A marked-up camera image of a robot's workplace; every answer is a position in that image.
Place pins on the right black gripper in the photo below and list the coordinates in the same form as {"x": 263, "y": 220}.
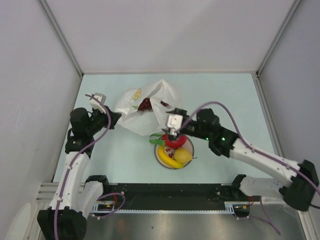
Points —
{"x": 179, "y": 112}

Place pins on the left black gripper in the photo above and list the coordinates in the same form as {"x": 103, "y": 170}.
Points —
{"x": 114, "y": 117}

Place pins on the red fake dragon fruit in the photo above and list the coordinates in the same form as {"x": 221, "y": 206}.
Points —
{"x": 163, "y": 140}

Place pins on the yellow fake lemon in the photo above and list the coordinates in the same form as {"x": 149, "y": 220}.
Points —
{"x": 182, "y": 155}

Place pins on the round printed plate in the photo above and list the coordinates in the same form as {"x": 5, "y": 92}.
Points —
{"x": 170, "y": 152}

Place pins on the yellow fake banana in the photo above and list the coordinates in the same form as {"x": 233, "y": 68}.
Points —
{"x": 168, "y": 160}

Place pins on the white plastic bag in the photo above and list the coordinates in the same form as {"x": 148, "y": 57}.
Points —
{"x": 150, "y": 121}

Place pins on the dark red fake fruit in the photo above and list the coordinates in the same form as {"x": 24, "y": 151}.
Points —
{"x": 146, "y": 105}

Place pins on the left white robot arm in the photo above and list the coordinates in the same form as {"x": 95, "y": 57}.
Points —
{"x": 67, "y": 214}

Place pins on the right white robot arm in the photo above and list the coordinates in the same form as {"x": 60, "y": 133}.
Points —
{"x": 296, "y": 183}

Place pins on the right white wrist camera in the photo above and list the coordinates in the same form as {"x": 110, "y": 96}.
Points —
{"x": 174, "y": 121}

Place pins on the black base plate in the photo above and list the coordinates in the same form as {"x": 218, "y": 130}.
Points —
{"x": 173, "y": 195}

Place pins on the white slotted cable duct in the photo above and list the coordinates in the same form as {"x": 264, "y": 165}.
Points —
{"x": 101, "y": 209}

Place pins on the left aluminium frame post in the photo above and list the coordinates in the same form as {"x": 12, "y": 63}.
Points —
{"x": 48, "y": 13}

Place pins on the aluminium frame post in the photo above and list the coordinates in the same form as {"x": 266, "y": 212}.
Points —
{"x": 278, "y": 36}
{"x": 48, "y": 13}

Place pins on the right aluminium frame post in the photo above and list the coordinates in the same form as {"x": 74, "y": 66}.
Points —
{"x": 278, "y": 36}

